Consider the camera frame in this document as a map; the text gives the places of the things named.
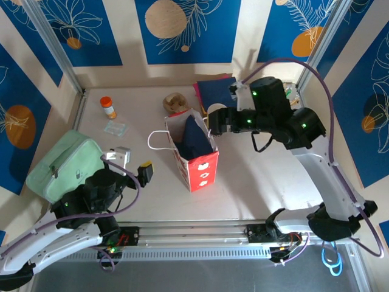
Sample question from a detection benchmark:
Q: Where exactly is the red printed paper bag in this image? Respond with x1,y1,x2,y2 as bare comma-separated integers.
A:
148,108,219,193

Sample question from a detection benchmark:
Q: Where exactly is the arm base controller board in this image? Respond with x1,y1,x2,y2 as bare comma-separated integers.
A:
97,246,123,260
269,232,306,265

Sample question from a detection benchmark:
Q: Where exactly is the white paper cup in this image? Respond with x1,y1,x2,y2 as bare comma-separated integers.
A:
207,102,229,118

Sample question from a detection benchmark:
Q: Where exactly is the wooden stirrer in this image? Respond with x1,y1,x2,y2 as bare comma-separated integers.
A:
287,89,301,106

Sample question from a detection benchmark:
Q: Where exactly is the clear plastic packet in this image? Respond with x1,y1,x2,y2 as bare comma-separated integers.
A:
102,120,129,138

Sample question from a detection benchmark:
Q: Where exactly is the mint green zipper pouch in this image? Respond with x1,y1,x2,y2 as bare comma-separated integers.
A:
25,129,106,204

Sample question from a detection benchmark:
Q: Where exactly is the orange pill bottle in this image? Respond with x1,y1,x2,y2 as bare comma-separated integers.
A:
100,96,118,120

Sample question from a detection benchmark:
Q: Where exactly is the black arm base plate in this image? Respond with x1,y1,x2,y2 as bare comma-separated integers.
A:
245,224,270,244
117,226,141,247

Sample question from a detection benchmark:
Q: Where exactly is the aluminium front rail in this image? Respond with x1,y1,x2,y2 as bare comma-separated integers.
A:
32,219,356,248

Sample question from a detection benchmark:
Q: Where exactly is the slotted grey cable duct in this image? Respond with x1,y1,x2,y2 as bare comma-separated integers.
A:
65,245,272,263

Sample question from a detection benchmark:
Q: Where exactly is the aluminium frame post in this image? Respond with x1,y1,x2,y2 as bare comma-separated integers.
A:
21,0,86,96
296,0,359,92

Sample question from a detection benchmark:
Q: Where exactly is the blue cable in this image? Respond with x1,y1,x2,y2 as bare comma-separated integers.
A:
321,240,343,277

